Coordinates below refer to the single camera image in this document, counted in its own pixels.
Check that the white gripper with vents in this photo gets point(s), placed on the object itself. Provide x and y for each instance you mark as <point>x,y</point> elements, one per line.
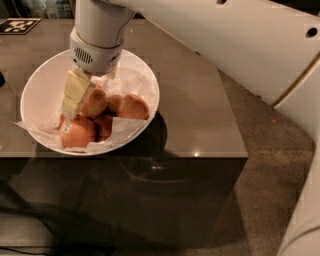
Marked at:
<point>96,57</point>

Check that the large top red-yellow apple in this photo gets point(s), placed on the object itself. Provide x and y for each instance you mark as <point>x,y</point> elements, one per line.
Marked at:
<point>95,104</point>

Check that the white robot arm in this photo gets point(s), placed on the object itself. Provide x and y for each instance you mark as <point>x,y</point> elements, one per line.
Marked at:
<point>269,48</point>

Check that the hidden left red apple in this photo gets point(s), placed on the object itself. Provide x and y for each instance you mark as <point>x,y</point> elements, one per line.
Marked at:
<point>62,119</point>

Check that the white bowl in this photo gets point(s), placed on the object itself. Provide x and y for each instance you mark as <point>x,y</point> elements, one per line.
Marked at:
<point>43,86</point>

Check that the small middle apple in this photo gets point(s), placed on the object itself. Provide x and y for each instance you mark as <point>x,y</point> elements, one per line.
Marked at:
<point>114,102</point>

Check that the dark red lower apple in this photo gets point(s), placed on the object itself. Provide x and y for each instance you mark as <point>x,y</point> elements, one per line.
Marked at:
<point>103,126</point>

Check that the front apple with sticker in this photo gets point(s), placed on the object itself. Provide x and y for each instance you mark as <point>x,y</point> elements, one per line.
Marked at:
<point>78,132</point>

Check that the right red-yellow apple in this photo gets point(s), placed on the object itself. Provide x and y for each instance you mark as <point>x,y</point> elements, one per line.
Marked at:
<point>133,107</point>

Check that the white crumpled paper liner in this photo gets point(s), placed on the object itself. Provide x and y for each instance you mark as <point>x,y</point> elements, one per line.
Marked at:
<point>133,83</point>

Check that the dark object at left edge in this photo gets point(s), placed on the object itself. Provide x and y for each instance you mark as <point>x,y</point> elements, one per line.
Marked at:
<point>2,80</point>

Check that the black white fiducial marker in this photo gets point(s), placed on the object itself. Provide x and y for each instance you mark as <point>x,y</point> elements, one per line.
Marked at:
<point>18,26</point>

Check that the cluttered shelf top left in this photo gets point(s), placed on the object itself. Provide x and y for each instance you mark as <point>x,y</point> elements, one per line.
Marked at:
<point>46,9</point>

